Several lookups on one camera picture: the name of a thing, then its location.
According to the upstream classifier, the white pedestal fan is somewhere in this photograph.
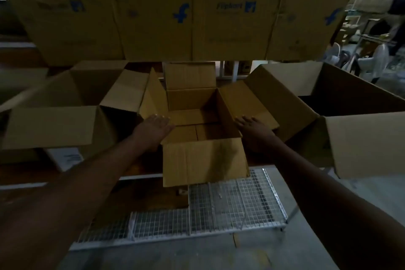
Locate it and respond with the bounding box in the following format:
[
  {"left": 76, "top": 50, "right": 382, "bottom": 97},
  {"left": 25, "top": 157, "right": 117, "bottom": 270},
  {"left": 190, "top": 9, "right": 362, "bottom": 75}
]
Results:
[
  {"left": 326, "top": 42, "right": 352, "bottom": 69},
  {"left": 357, "top": 43, "right": 390, "bottom": 84}
]

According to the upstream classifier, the person's right forearm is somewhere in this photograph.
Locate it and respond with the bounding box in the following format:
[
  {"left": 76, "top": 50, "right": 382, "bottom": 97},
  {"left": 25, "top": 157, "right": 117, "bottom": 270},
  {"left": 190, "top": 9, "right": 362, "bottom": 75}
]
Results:
[{"left": 253, "top": 138, "right": 405, "bottom": 270}]

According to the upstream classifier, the person's left forearm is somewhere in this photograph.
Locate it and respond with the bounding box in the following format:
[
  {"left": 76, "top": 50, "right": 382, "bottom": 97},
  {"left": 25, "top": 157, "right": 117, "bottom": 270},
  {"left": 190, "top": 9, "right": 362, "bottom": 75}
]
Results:
[{"left": 0, "top": 135, "right": 152, "bottom": 270}]

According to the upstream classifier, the white paper box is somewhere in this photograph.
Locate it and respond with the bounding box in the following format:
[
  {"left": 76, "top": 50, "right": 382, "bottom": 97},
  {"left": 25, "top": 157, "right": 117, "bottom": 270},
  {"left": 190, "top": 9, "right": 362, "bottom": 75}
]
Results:
[{"left": 44, "top": 147, "right": 85, "bottom": 173}]

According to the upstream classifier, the large open cardboard box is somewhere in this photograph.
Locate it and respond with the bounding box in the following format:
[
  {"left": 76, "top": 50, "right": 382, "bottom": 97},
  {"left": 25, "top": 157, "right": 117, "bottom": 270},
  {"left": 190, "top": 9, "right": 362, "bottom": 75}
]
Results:
[
  {"left": 245, "top": 62, "right": 405, "bottom": 180},
  {"left": 0, "top": 60, "right": 150, "bottom": 151}
]

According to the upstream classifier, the small cardboard box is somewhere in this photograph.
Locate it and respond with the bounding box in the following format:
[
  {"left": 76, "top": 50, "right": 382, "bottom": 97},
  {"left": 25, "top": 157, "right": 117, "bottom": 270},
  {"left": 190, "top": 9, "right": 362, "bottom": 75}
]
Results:
[{"left": 139, "top": 62, "right": 280, "bottom": 188}]

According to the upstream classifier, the person's left hand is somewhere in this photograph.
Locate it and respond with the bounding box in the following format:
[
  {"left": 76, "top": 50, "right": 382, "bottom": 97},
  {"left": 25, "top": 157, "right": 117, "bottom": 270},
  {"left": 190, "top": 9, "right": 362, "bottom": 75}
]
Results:
[{"left": 131, "top": 114, "right": 175, "bottom": 153}]

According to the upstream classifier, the person's right hand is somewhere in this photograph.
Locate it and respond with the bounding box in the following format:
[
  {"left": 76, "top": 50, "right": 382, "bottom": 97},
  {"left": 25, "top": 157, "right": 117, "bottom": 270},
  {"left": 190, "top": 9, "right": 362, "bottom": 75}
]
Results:
[{"left": 234, "top": 116, "right": 279, "bottom": 153}]

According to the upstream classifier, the white wire shelf rack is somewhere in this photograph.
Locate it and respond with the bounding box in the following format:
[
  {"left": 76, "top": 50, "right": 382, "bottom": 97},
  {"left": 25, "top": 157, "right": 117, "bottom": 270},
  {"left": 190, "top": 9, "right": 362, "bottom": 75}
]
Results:
[{"left": 0, "top": 60, "right": 289, "bottom": 252}]

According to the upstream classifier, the flat cardboard box blue print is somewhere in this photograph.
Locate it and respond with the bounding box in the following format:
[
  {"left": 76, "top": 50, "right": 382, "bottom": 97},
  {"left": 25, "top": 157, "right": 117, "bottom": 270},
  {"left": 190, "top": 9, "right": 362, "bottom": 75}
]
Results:
[
  {"left": 191, "top": 0, "right": 365, "bottom": 62},
  {"left": 0, "top": 0, "right": 194, "bottom": 67}
]

